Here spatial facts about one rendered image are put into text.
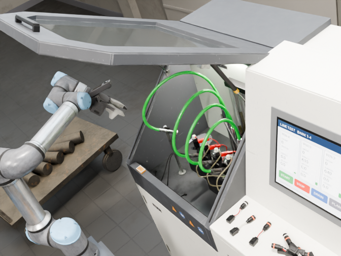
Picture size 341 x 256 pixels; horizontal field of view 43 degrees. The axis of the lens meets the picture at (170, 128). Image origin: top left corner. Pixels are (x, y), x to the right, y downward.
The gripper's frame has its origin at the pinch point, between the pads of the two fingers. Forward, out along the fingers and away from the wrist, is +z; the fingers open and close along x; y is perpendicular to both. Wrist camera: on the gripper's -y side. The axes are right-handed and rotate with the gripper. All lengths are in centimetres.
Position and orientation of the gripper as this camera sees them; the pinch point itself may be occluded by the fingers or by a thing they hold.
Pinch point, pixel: (124, 109)
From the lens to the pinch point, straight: 204.6
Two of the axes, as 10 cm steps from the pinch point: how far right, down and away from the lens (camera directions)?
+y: -5.0, 7.7, 3.9
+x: -0.4, 4.3, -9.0
